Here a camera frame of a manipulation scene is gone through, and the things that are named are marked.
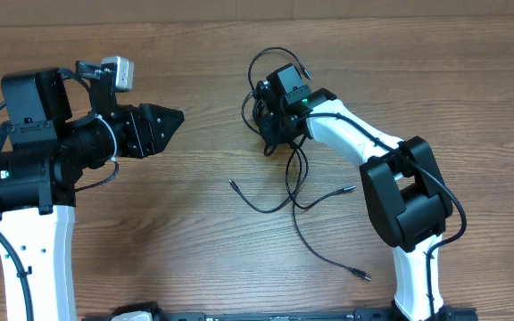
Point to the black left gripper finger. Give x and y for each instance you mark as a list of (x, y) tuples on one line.
[(158, 142), (163, 122)]

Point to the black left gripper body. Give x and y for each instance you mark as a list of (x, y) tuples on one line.
[(125, 130)]

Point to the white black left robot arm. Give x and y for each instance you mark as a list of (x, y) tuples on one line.
[(61, 122)]

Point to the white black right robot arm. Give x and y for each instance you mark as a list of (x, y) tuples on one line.
[(405, 194)]

